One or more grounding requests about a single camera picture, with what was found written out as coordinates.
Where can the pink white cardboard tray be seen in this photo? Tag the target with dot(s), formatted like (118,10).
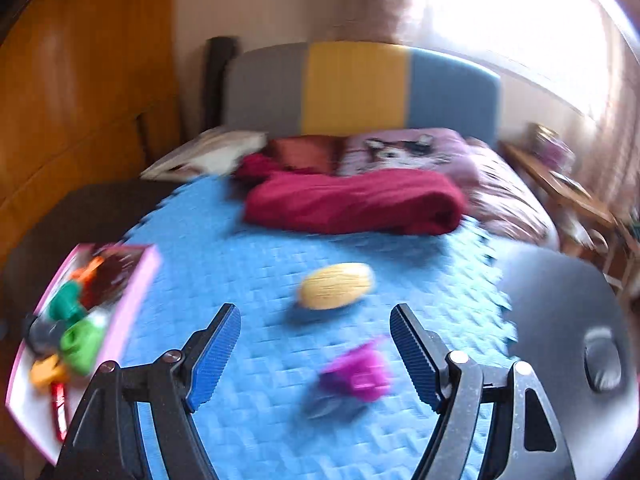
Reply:
(32,408)

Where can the purple cat pillow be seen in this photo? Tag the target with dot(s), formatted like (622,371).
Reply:
(434,149)

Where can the blue foam puzzle mat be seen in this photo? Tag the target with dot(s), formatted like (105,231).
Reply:
(268,417)

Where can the black clear filter canister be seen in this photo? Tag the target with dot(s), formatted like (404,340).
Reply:
(42,335)

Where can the black rolled mat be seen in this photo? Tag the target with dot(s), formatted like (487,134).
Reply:
(219,52)

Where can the orange curved toy piece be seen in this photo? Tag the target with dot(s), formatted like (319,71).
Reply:
(51,370)

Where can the magenta plastic cup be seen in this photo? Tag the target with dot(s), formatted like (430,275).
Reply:
(361,373)

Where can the orange toy block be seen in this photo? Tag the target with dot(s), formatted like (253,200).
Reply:
(85,274)

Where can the wooden side table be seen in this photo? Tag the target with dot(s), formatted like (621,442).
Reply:
(587,229)

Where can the red metal flashlight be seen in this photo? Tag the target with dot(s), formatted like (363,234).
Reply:
(59,410)

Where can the rust red cushion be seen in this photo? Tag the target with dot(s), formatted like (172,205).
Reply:
(313,154)

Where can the green plug-in device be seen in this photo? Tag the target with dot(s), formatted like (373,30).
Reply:
(82,342)

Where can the teal plastic spool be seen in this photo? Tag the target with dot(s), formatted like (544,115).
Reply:
(65,305)

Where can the grey yellow blue headboard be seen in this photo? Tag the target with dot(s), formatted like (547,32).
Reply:
(340,88)

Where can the beige folded cloth bag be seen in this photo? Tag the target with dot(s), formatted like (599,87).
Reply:
(214,152)

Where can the dark red blanket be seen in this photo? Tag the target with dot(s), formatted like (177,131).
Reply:
(404,201)

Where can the mauve striped duvet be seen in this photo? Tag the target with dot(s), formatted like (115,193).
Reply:
(502,202)

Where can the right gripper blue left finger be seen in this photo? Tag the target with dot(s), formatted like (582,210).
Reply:
(208,356)

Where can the yellow perforated oval case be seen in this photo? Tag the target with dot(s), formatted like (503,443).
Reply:
(336,286)

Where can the purple box on table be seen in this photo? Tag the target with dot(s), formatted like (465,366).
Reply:
(550,149)

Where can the wooden wardrobe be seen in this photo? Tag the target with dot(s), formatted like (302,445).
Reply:
(89,94)

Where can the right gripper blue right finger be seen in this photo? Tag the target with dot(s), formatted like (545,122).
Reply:
(433,369)

